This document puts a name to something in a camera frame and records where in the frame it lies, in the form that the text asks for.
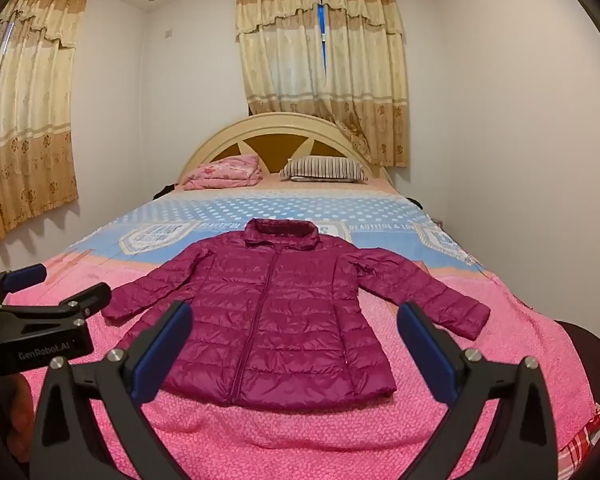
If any striped pillow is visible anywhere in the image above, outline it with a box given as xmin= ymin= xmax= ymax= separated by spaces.
xmin=280 ymin=156 xmax=370 ymax=183

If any pink and blue printed blanket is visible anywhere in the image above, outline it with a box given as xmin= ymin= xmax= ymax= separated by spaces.
xmin=0 ymin=180 xmax=600 ymax=480

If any magenta puffer jacket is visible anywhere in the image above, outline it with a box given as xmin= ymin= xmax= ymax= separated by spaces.
xmin=101 ymin=218 xmax=492 ymax=408

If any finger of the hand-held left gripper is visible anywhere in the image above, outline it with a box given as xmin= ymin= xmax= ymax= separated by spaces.
xmin=0 ymin=282 xmax=112 ymax=333
xmin=0 ymin=265 xmax=48 ymax=311

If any cream arched bed headboard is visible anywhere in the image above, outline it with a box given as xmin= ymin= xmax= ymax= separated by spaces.
xmin=179 ymin=111 xmax=396 ymax=186

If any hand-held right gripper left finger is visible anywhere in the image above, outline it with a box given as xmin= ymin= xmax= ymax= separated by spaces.
xmin=28 ymin=301 xmax=196 ymax=480

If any beige floral curtain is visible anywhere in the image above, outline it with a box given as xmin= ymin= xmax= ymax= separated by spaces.
xmin=0 ymin=0 xmax=88 ymax=248
xmin=235 ymin=0 xmax=411 ymax=168

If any folded pink floral quilt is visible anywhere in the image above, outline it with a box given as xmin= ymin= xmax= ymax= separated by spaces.
xmin=182 ymin=154 xmax=263 ymax=192

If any person's left hand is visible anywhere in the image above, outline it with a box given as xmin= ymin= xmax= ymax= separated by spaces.
xmin=0 ymin=374 xmax=37 ymax=463

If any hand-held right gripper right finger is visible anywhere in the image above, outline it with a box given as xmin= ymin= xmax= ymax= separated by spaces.
xmin=396 ymin=301 xmax=573 ymax=480

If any red plaid cloth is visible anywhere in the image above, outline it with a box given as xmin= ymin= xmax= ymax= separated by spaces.
xmin=555 ymin=405 xmax=600 ymax=480

